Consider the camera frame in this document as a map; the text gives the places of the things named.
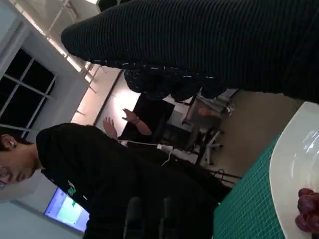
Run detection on dark window with white frame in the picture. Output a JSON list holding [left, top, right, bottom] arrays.
[[0, 48, 56, 137]]

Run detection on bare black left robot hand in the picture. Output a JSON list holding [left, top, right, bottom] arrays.
[[124, 195, 175, 239]]

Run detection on lit monitor screen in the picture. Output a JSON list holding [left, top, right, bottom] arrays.
[[44, 187, 90, 234]]

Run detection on white plate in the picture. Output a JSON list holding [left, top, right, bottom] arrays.
[[269, 101, 319, 239]]

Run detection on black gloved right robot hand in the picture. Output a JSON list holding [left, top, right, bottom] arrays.
[[60, 0, 319, 105]]

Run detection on green cutting mat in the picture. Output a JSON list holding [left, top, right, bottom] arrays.
[[213, 135, 290, 239]]

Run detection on grey wheeled frame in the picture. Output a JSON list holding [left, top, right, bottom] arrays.
[[181, 89, 236, 167]]

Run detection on person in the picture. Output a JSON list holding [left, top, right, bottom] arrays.
[[102, 95, 175, 140], [0, 121, 216, 239]]

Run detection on red toy grapes with leaf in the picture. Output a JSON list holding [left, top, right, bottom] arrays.
[[295, 187, 319, 233]]

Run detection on white power strip with cable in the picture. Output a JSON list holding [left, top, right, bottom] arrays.
[[119, 138, 175, 167]]

